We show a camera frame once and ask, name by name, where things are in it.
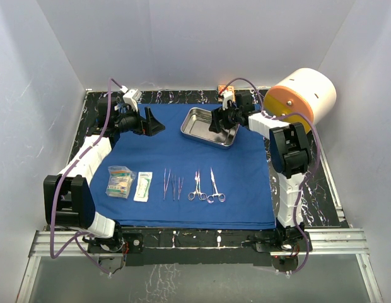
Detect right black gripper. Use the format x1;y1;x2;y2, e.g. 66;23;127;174
209;102;242;133

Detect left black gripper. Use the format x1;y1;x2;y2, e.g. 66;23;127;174
114;104;165;137

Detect metal instrument tray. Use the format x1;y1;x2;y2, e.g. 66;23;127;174
180;107;239;150

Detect white suture packet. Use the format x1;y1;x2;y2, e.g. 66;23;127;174
134;172;153;203

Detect blue surgical drape cloth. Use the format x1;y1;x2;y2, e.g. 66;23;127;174
90;104;275;230

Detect glove packet teal orange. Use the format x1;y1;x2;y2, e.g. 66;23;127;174
106;167;133;197

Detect green packaged surgical supplies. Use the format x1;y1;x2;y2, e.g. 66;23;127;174
105;165;137;199

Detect steel surgical scissors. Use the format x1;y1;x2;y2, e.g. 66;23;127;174
206;168;226;204

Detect steel hemostat clamp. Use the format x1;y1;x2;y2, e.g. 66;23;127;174
188;170;207;201

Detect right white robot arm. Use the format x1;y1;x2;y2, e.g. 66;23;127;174
209;90;312;251

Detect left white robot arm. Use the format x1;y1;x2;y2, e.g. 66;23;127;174
44;97;165;252

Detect small orange circuit board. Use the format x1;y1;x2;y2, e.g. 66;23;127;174
218;85;235;99

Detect white cylindrical drawer container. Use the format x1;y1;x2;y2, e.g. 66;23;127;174
263;68;337;125

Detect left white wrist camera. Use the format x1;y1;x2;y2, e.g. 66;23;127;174
120;86;142;112

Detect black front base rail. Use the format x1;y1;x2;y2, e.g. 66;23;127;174
88;229;310;268

